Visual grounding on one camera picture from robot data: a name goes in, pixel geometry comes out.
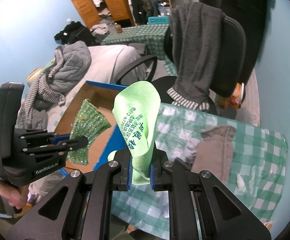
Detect green sparkly dish cloth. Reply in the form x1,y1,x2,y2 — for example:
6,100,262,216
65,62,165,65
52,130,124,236
67,99,111,165

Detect brown fuzzy sock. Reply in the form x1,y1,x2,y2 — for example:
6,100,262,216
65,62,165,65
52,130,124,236
191,125,236,185

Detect light green microfiber cloth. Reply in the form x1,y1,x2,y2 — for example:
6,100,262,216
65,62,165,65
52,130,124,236
112,81,161,185

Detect person's left hand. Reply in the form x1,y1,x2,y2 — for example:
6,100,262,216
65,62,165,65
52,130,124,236
0,180,29,210

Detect blue cardboard box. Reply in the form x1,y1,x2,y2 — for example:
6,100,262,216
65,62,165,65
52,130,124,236
47,81,125,176

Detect striped grey white garment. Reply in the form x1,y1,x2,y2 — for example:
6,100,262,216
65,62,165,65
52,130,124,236
24,46,65,128

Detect grey quilted jacket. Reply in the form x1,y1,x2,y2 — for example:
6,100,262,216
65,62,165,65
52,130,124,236
47,41,92,94

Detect green checkered tablecloth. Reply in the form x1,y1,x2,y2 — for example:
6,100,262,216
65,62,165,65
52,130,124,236
112,103,288,239

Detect black clothes pile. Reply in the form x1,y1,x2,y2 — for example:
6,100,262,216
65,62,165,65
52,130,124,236
54,21,100,47

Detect orange snack bag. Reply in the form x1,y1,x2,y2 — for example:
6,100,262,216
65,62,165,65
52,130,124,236
215,83,245,109

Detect black office chair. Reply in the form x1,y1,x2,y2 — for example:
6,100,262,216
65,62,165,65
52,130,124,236
114,16,246,105

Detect far green checkered table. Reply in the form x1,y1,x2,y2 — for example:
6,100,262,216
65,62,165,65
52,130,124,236
102,24,177,76

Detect wooden louvered wardrobe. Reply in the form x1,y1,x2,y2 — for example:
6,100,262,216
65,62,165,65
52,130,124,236
71,0,135,28

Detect dark grey striped-cuff garment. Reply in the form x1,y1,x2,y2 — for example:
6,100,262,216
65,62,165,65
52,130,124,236
167,2,225,112

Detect teal plastic crate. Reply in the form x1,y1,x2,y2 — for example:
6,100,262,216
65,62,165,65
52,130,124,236
148,16,169,25

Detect hanging dark jackets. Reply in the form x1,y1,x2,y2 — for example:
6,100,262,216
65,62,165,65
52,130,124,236
128,0,160,25

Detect black hanging coat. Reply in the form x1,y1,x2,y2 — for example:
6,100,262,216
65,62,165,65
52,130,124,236
199,0,267,84

